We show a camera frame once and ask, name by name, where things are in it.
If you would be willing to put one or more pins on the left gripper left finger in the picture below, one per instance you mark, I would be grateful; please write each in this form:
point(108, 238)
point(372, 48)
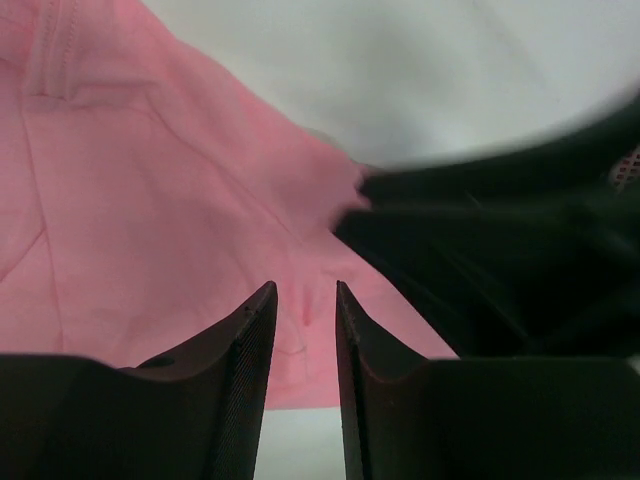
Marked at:
point(192, 412)

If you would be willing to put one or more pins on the light pink t-shirt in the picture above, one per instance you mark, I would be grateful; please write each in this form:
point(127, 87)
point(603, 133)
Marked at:
point(146, 193)

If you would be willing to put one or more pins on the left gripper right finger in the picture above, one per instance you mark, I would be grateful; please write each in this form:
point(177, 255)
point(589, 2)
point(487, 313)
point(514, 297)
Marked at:
point(407, 417)

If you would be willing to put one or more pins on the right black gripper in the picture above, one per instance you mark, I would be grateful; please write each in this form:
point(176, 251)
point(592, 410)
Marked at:
point(529, 252)

